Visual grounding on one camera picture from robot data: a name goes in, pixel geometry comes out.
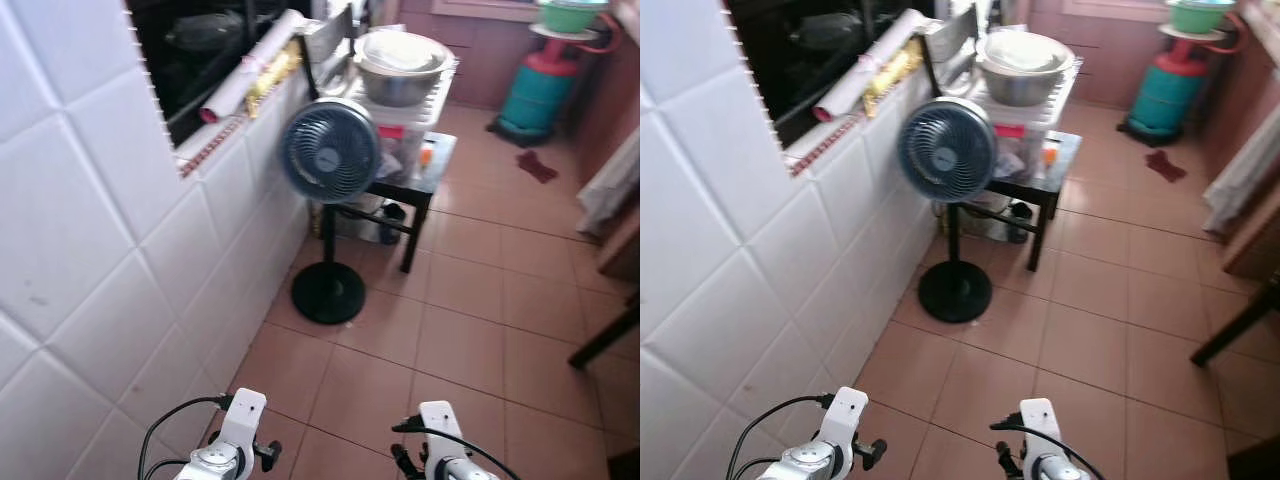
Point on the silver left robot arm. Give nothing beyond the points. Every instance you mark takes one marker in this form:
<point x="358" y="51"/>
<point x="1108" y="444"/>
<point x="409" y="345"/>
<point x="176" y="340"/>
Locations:
<point x="210" y="465"/>
<point x="812" y="465"/>

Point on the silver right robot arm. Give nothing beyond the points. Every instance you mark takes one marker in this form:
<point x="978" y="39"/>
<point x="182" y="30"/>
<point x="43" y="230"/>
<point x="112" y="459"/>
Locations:
<point x="462" y="470"/>
<point x="1060" y="470"/>

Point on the brown wooden cabinet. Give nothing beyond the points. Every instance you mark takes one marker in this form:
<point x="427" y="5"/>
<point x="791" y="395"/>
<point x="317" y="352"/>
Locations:
<point x="622" y="250"/>
<point x="1255" y="240"/>

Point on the white hanging cloth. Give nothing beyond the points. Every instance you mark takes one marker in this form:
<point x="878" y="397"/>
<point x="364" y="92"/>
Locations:
<point x="610" y="185"/>
<point x="1240" y="180"/>

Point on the dark brown wooden table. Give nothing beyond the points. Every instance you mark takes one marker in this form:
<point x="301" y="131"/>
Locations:
<point x="605" y="342"/>
<point x="1235" y="325"/>

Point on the dark red floor rag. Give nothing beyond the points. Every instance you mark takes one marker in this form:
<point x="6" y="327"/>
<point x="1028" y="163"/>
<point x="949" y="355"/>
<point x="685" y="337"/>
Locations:
<point x="1166" y="166"/>
<point x="537" y="166"/>

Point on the teal gas cylinder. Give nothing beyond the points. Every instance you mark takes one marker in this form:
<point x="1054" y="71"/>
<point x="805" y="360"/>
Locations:
<point x="1168" y="95"/>
<point x="535" y="95"/>

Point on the black side table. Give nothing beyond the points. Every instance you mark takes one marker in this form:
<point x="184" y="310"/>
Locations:
<point x="1040" y="190"/>
<point x="425" y="190"/>

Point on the small orange bottle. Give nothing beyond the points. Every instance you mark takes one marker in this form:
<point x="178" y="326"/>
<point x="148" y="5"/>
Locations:
<point x="427" y="156"/>
<point x="1049" y="155"/>

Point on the green plastic basin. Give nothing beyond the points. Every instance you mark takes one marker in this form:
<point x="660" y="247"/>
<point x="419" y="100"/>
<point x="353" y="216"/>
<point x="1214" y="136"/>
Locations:
<point x="1200" y="15"/>
<point x="572" y="15"/>

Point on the dark mug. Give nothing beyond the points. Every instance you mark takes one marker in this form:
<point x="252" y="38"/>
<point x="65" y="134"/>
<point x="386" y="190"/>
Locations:
<point x="1018" y="220"/>
<point x="391" y="222"/>

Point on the white plastic storage box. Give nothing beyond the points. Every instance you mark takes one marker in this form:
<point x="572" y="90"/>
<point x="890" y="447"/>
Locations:
<point x="1030" y="125"/>
<point x="405" y="125"/>

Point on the rolled white paper sheet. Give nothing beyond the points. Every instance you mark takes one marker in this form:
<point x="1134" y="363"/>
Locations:
<point x="250" y="72"/>
<point x="868" y="72"/>

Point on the large steel mixing bowl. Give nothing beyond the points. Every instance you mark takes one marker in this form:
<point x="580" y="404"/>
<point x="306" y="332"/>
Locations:
<point x="1024" y="78"/>
<point x="402" y="78"/>

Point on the yellow plastic bundle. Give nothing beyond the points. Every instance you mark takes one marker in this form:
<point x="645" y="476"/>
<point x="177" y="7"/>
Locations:
<point x="892" y="78"/>
<point x="270" y="82"/>

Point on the grey metal tray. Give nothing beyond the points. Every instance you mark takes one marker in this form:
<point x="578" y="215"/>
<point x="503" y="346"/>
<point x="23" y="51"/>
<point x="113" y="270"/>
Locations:
<point x="330" y="45"/>
<point x="950" y="42"/>

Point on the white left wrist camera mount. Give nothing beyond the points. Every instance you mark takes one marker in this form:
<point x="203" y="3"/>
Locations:
<point x="243" y="420"/>
<point x="845" y="420"/>

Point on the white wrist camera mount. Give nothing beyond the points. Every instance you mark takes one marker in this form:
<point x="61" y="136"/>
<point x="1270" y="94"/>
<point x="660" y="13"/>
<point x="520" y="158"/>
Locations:
<point x="243" y="420"/>
<point x="443" y="430"/>
<point x="845" y="420"/>
<point x="1040" y="428"/>

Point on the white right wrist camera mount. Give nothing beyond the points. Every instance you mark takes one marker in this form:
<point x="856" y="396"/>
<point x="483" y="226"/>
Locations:
<point x="443" y="430"/>
<point x="1040" y="428"/>

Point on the blue-grey pedestal fan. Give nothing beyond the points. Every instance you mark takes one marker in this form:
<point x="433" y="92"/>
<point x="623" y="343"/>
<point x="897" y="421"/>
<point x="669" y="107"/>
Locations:
<point x="947" y="150"/>
<point x="330" y="150"/>

